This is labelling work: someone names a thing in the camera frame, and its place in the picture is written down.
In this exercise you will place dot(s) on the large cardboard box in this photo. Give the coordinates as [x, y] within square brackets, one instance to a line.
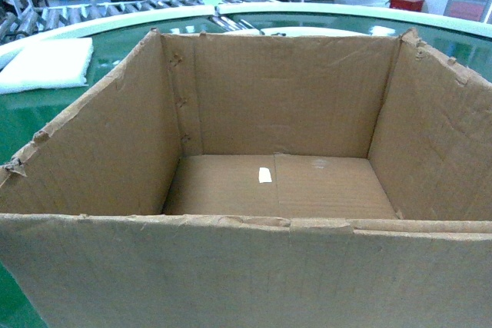
[258, 181]

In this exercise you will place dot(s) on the green round conveyor table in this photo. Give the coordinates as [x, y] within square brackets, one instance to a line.
[25, 113]

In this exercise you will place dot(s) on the white foam pad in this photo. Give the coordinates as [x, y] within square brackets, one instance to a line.
[50, 64]

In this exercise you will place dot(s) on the red planter box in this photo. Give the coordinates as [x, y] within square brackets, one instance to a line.
[408, 5]

